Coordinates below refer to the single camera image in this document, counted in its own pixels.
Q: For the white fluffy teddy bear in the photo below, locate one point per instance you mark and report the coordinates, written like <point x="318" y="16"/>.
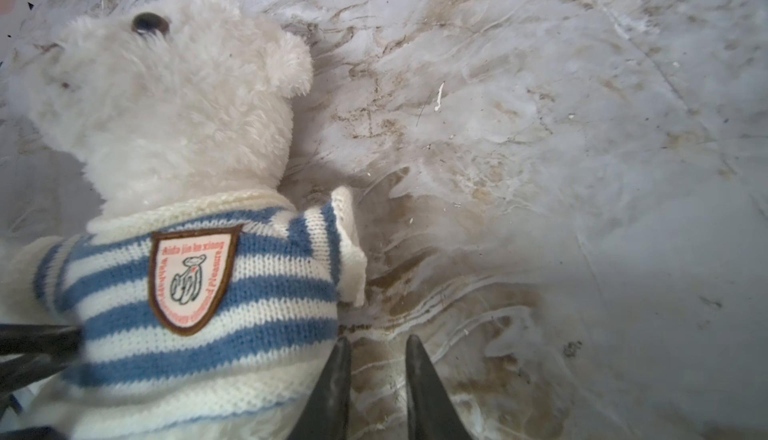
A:
<point x="177" y="100"/>

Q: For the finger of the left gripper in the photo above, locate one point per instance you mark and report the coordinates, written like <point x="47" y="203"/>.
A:
<point x="31" y="353"/>

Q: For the blue white striped knit sweater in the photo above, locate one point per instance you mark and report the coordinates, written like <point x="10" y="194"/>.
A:
<point x="205" y="319"/>

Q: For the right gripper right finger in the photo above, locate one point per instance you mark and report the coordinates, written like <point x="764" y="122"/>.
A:
<point x="431" y="414"/>

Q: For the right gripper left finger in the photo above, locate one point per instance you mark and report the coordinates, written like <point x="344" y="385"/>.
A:
<point x="326" y="413"/>

